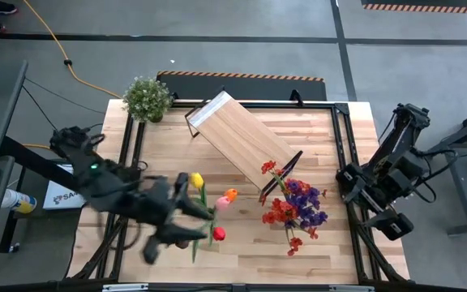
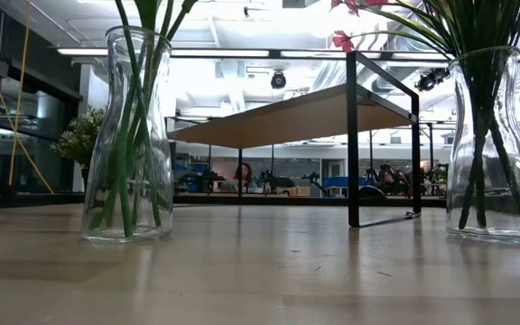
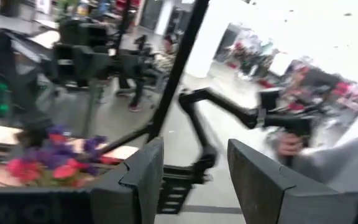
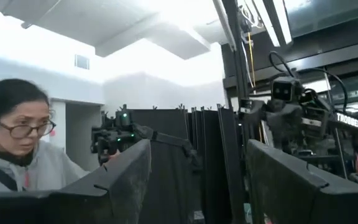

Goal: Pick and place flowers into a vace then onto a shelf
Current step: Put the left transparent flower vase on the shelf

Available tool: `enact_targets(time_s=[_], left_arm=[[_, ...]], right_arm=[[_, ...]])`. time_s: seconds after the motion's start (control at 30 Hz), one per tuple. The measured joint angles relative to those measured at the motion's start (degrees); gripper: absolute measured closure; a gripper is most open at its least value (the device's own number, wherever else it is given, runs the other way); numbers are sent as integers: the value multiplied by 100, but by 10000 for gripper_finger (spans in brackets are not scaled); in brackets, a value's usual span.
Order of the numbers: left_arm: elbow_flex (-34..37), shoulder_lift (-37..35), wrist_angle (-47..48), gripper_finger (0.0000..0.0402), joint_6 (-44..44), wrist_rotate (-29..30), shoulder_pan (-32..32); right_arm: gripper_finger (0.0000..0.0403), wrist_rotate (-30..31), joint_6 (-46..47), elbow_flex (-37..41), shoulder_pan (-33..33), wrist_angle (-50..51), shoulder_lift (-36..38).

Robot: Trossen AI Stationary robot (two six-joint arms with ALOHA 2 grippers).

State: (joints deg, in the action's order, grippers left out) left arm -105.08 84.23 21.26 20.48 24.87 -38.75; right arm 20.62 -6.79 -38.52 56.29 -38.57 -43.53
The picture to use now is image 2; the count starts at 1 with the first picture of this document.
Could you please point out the clear glass vase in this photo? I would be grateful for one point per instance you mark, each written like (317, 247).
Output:
(458, 180)
(102, 180)

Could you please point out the yellow tulip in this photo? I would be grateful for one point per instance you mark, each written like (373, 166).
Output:
(145, 11)

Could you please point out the red tulip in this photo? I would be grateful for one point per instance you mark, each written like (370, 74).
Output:
(122, 27)

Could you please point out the purple flower bunch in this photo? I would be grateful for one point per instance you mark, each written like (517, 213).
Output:
(481, 198)

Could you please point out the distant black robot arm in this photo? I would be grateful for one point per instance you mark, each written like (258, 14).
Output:
(386, 178)

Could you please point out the person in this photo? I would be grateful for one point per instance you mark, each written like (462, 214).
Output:
(244, 177)

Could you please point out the blue box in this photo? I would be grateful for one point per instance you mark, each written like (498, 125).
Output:
(336, 182)

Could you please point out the potted white-flowered plant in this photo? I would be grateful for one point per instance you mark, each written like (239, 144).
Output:
(77, 140)

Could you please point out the black ceiling fixture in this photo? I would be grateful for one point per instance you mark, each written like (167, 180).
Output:
(431, 79)

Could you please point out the round black camera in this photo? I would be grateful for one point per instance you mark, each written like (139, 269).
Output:
(278, 80)

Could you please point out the black overhead frame bar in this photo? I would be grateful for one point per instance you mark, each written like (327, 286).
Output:
(242, 53)

